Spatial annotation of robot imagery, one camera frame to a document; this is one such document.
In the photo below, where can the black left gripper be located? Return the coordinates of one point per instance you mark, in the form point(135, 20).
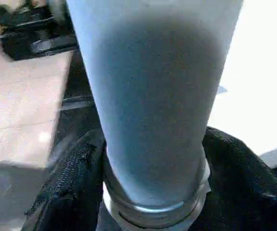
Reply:
point(32, 33)

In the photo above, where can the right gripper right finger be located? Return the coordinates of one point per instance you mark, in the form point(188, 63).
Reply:
point(249, 192)

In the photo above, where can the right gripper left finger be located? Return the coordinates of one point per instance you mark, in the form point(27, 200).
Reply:
point(71, 192)

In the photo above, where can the white plastic table top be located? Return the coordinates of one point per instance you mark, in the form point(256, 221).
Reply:
point(263, 96)

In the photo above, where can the white plastic table leg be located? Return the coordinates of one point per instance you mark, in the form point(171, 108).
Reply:
point(153, 96)

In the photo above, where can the dark grey robot body part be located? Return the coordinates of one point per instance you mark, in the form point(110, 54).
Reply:
point(8, 192)

